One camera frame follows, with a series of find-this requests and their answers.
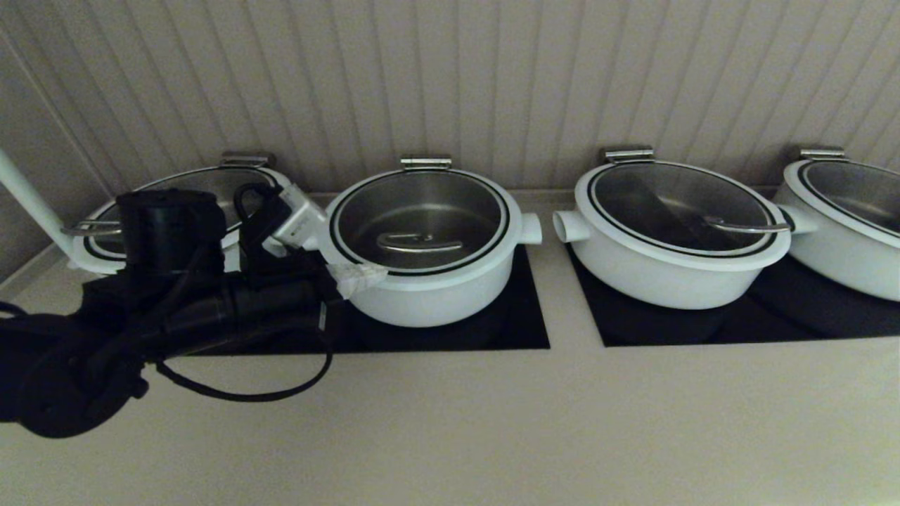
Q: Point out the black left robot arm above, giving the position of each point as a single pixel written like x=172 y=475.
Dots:
x=70 y=365

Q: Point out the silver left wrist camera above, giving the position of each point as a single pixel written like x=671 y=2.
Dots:
x=299 y=218

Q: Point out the black glass cooktop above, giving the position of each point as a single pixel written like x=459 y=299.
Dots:
x=759 y=323
x=422 y=337

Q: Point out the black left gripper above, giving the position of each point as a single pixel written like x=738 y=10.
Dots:
x=302 y=281

